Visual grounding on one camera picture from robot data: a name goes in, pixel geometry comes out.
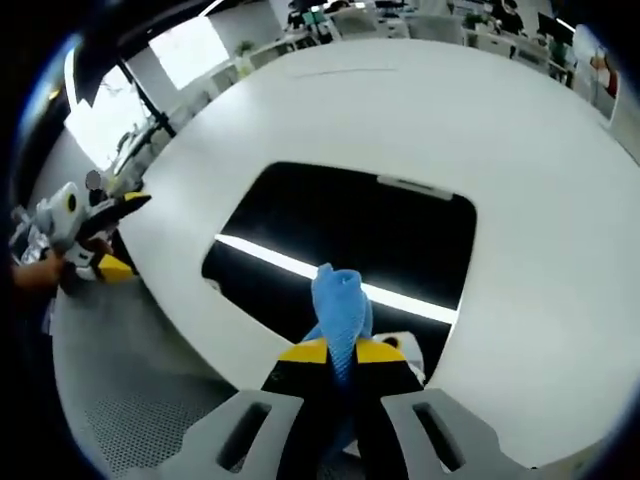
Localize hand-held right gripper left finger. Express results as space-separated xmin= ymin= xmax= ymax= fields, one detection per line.
xmin=172 ymin=338 xmax=335 ymax=480

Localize blue cleaning cloth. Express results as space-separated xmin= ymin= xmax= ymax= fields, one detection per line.
xmin=299 ymin=262 xmax=375 ymax=480

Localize person's left hand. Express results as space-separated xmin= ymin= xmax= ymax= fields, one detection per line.
xmin=12 ymin=248 xmax=69 ymax=299

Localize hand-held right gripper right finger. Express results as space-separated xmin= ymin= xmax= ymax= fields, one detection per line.
xmin=349 ymin=335 xmax=534 ymax=480

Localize grey mesh office chair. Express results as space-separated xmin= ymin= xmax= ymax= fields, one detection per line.
xmin=49 ymin=279 xmax=281 ymax=480

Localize black tablet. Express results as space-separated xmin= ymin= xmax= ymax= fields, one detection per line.
xmin=200 ymin=160 xmax=478 ymax=387

